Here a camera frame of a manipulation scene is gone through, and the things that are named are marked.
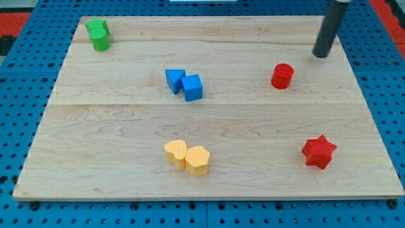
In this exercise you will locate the blue cube block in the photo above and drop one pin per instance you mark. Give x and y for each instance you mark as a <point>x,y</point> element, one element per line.
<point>192,87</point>

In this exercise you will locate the yellow pentagon block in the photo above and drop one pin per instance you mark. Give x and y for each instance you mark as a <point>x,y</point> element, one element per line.
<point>197,160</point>

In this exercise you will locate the yellow heart block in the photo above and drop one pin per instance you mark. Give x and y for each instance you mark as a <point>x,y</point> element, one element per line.
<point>176,152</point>

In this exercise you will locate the blue triangle block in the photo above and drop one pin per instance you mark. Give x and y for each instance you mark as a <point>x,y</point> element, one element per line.
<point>174,79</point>

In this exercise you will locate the light wooden board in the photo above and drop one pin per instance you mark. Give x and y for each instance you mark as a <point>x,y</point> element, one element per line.
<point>110,114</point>

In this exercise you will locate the red cylinder block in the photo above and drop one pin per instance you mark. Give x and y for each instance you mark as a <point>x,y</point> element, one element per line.
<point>282,76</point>

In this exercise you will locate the red star block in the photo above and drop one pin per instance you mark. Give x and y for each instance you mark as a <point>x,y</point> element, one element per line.
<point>318,152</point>

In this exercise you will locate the green cylinder block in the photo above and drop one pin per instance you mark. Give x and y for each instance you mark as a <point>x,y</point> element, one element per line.
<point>99,39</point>

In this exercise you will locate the green star block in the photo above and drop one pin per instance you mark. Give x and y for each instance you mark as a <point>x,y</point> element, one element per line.
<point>97,23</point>

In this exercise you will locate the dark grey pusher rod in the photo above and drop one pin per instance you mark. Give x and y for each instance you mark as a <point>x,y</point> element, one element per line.
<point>330,26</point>

